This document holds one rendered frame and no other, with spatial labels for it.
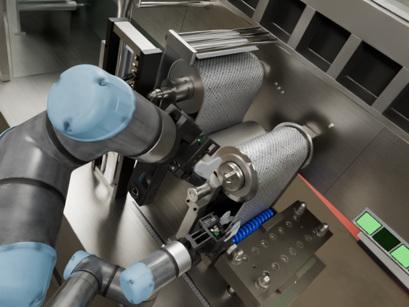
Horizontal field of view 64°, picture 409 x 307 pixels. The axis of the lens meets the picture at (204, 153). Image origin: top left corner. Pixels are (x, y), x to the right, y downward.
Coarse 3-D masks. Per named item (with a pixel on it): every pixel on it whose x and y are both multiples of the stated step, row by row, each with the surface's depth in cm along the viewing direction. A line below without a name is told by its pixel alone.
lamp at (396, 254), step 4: (400, 248) 90; (404, 248) 90; (392, 252) 92; (396, 252) 92; (400, 252) 91; (404, 252) 90; (408, 252) 89; (396, 256) 92; (400, 256) 91; (404, 256) 90; (408, 256) 89; (400, 260) 91; (404, 260) 91; (408, 260) 90; (404, 264) 91; (408, 264) 90
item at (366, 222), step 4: (364, 216) 95; (368, 216) 94; (360, 220) 96; (364, 220) 96; (368, 220) 95; (372, 220) 94; (360, 224) 97; (364, 224) 96; (368, 224) 95; (372, 224) 94; (376, 224) 93; (364, 228) 96; (368, 228) 95; (372, 228) 94; (376, 228) 94; (368, 232) 96; (372, 232) 95
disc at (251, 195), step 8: (224, 152) 82; (232, 152) 80; (240, 152) 78; (248, 160) 77; (216, 168) 86; (256, 176) 77; (256, 184) 77; (224, 192) 87; (248, 192) 80; (256, 192) 79; (240, 200) 83; (248, 200) 81
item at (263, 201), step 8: (288, 176) 96; (280, 184) 96; (264, 192) 90; (272, 192) 97; (280, 192) 105; (256, 200) 90; (264, 200) 97; (272, 200) 106; (240, 208) 86; (248, 208) 90; (256, 208) 98; (264, 208) 106; (240, 216) 91; (248, 216) 98; (232, 224) 91; (240, 224) 98
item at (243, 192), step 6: (222, 156) 83; (228, 156) 81; (234, 156) 79; (222, 162) 83; (240, 162) 78; (246, 168) 78; (246, 174) 78; (246, 180) 79; (246, 186) 79; (234, 192) 83; (240, 192) 82; (246, 192) 80
